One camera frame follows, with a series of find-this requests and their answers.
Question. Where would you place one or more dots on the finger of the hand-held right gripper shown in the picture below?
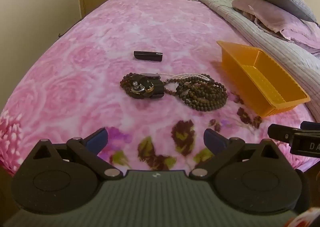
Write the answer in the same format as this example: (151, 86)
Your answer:
(280, 133)

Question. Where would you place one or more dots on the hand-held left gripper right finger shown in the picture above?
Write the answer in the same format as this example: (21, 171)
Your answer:
(214, 139)

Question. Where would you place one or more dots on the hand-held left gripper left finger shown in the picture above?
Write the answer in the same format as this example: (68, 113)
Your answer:
(98, 139)

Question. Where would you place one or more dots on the orange plastic tray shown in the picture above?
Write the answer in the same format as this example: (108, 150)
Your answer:
(250, 84)

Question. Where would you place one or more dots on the black smart watch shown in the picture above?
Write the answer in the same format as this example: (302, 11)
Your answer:
(150, 76)

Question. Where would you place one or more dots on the black rectangular case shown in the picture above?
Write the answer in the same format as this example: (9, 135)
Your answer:
(147, 56)

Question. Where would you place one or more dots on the red white patterned cloth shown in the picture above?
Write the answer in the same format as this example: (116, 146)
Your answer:
(307, 219)

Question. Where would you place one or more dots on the grey striped quilt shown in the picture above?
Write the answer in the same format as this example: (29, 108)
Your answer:
(275, 49)

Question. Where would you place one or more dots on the pink floral blanket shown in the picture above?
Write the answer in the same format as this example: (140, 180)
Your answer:
(100, 41)

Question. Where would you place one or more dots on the pink pillow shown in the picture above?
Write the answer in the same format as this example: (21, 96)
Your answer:
(265, 14)

